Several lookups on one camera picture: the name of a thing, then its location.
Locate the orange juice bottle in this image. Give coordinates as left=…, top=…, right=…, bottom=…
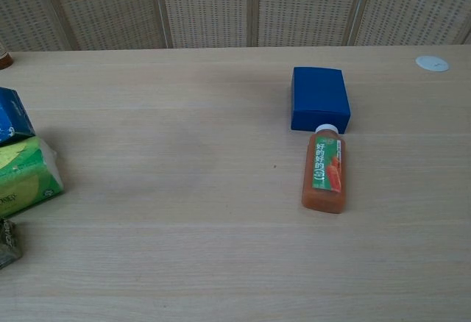
left=301, top=124, right=347, bottom=215

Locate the blue box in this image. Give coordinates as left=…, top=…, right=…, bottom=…
left=290, top=66, right=351, bottom=135

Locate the woven wooden folding screen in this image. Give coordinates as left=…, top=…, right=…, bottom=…
left=0, top=0, right=471, bottom=51

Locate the green tissue pack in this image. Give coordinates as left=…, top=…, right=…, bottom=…
left=0, top=136, right=65, bottom=219

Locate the blue cookie pack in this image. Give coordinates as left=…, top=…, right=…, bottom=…
left=0, top=87, right=36, bottom=147

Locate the dark sauce bottle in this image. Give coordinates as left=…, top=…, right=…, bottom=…
left=0, top=40, right=13, bottom=70

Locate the silver foil snack pack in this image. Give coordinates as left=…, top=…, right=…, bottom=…
left=0, top=218, right=24, bottom=270

